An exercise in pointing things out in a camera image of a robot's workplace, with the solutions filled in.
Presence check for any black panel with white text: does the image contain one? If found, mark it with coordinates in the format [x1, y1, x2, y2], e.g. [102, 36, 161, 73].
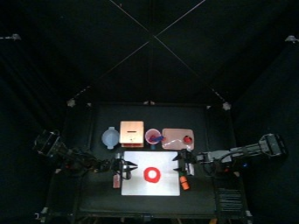
[215, 186, 245, 218]

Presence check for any wooden block with green circle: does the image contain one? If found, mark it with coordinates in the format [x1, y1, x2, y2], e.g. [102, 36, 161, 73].
[113, 174, 122, 189]

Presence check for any red dough ring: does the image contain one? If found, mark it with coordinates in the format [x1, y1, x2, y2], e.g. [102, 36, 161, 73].
[143, 166, 163, 184]

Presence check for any thin diagonal brace wire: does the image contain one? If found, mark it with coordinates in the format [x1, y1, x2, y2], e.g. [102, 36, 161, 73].
[71, 0, 207, 102]
[107, 0, 230, 106]

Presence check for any wooden box with red drawer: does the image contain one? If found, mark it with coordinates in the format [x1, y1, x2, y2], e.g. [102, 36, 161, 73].
[118, 120, 146, 149]

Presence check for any white rectangular board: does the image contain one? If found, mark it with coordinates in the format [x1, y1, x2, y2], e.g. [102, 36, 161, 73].
[121, 150, 182, 197]

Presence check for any light wooden cutting board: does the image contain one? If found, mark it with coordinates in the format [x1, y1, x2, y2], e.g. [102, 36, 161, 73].
[161, 128, 195, 151]

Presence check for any red plastic cup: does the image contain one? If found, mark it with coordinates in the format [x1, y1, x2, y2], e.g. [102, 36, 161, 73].
[145, 128, 165, 145]

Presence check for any grey metal block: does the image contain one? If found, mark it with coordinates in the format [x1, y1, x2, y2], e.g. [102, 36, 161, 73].
[100, 126, 122, 151]

